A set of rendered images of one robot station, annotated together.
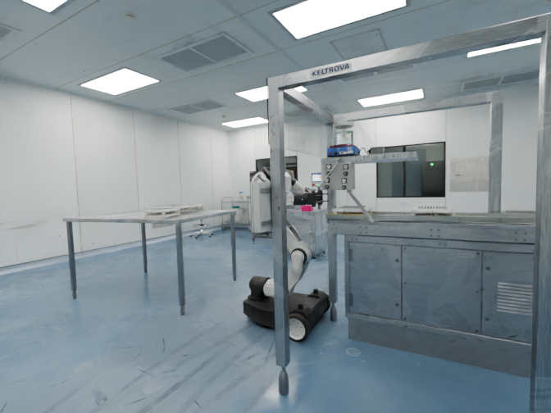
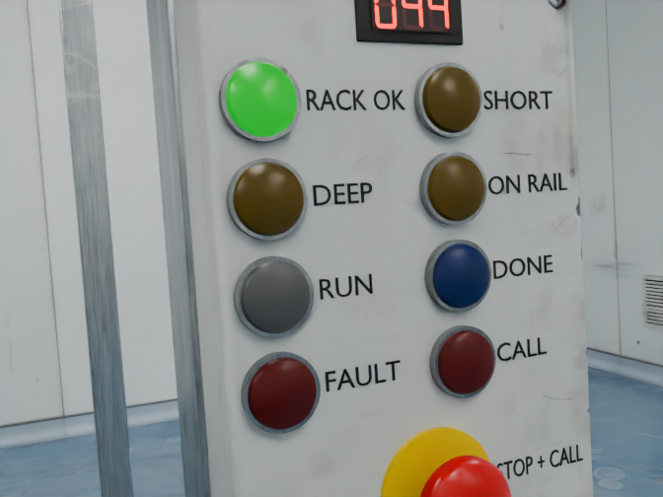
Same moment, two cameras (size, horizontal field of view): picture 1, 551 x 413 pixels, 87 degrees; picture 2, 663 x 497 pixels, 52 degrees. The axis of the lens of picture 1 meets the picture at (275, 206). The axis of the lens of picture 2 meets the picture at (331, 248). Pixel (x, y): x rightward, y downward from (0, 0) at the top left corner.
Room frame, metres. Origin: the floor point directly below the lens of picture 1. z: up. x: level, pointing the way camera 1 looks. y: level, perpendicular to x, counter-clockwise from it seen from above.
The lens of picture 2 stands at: (1.79, 0.24, 1.08)
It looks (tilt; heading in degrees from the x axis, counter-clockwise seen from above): 3 degrees down; 220
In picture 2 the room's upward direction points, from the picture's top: 4 degrees counter-clockwise
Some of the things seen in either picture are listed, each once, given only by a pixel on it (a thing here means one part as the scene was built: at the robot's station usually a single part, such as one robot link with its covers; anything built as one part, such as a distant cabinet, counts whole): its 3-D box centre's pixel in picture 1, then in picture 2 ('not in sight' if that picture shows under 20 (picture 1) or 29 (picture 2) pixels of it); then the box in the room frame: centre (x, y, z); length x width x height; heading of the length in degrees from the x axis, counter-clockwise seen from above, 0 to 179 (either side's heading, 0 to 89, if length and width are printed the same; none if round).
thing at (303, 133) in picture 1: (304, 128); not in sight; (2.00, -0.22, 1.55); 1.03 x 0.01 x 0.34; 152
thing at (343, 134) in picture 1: (343, 133); not in sight; (2.16, -0.52, 1.53); 0.15 x 0.15 x 0.19
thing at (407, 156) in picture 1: (370, 160); not in sight; (2.12, -0.70, 1.33); 0.62 x 0.38 x 0.04; 62
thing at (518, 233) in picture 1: (429, 227); not in sight; (1.93, -1.03, 0.85); 1.30 x 0.29 x 0.10; 62
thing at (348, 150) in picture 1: (343, 152); not in sight; (2.16, -0.51, 1.39); 0.21 x 0.20 x 0.09; 152
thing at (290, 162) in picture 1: (275, 177); not in sight; (8.08, -0.04, 1.43); 1.32 x 0.01 x 1.11; 60
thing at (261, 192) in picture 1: (264, 206); (391, 280); (1.54, 0.06, 1.05); 0.17 x 0.06 x 0.26; 152
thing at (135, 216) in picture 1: (156, 215); not in sight; (3.33, 1.38, 0.87); 1.50 x 1.10 x 0.04; 70
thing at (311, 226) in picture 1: (304, 232); not in sight; (4.88, -0.48, 0.38); 0.63 x 0.57 x 0.76; 60
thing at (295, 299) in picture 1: (282, 298); not in sight; (2.45, -0.04, 0.19); 0.64 x 0.52 x 0.33; 62
